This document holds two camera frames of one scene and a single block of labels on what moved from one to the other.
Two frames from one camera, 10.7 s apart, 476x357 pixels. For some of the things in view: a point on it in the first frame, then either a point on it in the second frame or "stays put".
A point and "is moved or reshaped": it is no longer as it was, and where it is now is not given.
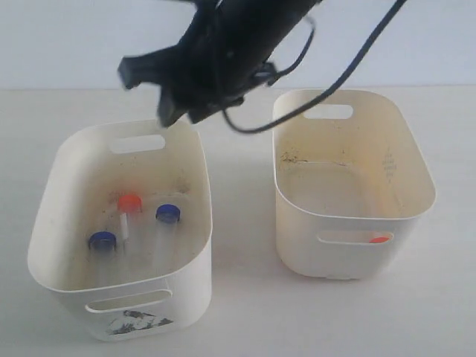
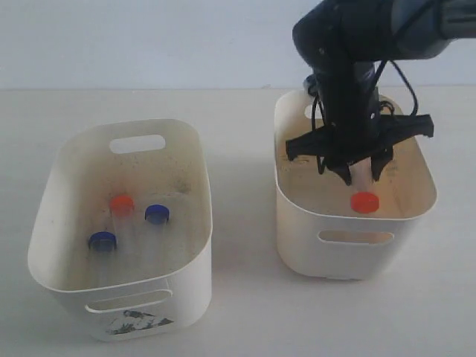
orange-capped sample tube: [378, 239] to [364, 198]
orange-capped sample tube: [127, 204] is moved or reshaped
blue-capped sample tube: [167, 216] to [156, 218]
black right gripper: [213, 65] to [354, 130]
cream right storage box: [352, 179] stays put
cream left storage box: [121, 228] stays put
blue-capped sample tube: [102, 245] stays put
